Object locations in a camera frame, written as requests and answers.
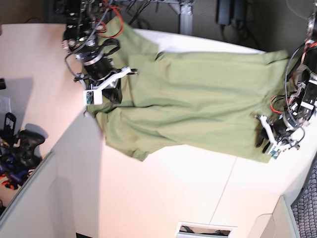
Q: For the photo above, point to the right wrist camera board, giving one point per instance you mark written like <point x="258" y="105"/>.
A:
<point x="88" y="97"/>

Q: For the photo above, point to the grey partition panel right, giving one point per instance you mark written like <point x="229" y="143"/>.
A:
<point x="279" y="224"/>

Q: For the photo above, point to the black remote control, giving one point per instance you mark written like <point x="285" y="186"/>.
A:
<point x="9" y="127"/>

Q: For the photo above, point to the grey partition panel left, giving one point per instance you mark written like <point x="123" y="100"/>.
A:
<point x="42" y="208"/>

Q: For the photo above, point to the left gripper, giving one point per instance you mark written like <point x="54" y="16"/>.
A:
<point x="277" y="134"/>

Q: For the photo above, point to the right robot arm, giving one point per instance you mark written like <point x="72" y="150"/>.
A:
<point x="84" y="38"/>

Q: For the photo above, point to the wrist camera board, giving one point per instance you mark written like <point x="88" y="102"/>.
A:
<point x="88" y="97"/>
<point x="274" y="153"/>

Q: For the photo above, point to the green t-shirt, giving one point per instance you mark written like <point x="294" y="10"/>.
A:
<point x="202" y="99"/>

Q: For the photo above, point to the black power adapter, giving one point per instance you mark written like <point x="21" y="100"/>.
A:
<point x="223" y="12"/>
<point x="240" y="10"/>

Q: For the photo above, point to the white cable grommet tray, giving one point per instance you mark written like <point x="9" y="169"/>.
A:
<point x="195" y="230"/>

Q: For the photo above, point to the black power adapter left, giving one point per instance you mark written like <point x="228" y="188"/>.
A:
<point x="223" y="12"/>

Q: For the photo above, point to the aluminium frame post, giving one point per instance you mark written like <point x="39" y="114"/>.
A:
<point x="184" y="9"/>

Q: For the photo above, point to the grey partition panel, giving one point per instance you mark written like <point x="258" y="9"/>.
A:
<point x="279" y="224"/>
<point x="42" y="208"/>

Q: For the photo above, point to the white paper sheet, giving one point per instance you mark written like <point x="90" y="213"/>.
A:
<point x="5" y="105"/>

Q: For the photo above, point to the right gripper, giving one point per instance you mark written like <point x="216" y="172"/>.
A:
<point x="102" y="77"/>

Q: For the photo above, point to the black game controller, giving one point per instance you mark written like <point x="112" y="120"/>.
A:
<point x="25" y="152"/>

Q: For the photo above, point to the blue orange clamp tools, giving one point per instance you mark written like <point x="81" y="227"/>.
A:
<point x="12" y="169"/>

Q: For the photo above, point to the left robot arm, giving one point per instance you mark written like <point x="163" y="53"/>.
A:
<point x="297" y="107"/>

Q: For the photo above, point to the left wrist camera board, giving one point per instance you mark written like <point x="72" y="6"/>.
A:
<point x="274" y="153"/>

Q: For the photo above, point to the black power adapter right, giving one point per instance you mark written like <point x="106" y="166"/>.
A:
<point x="240" y="10"/>

